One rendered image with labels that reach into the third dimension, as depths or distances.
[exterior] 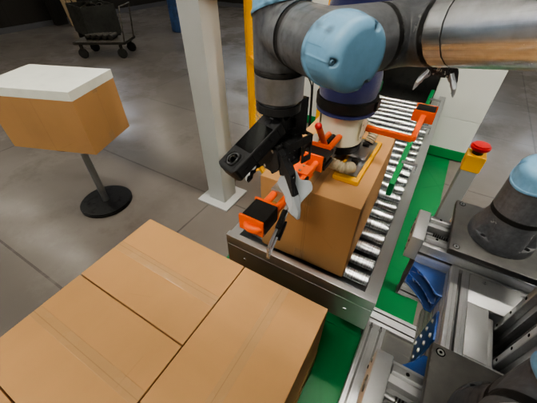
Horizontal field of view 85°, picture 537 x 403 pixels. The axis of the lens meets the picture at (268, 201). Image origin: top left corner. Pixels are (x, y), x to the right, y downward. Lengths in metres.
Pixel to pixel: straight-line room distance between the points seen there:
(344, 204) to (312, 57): 0.77
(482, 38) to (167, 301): 1.22
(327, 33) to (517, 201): 0.66
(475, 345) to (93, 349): 1.17
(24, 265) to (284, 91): 2.35
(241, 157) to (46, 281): 2.07
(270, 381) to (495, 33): 1.04
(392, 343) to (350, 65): 1.45
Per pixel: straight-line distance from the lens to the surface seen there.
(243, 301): 1.25
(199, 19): 1.87
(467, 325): 0.89
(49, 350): 1.40
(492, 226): 0.92
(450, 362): 0.71
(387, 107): 2.94
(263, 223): 0.73
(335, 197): 1.07
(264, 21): 0.42
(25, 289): 2.45
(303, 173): 0.91
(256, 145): 0.46
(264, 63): 0.43
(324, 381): 1.72
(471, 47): 0.38
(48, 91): 2.10
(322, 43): 0.33
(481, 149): 1.40
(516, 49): 0.36
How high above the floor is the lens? 1.62
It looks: 41 degrees down
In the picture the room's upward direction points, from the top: straight up
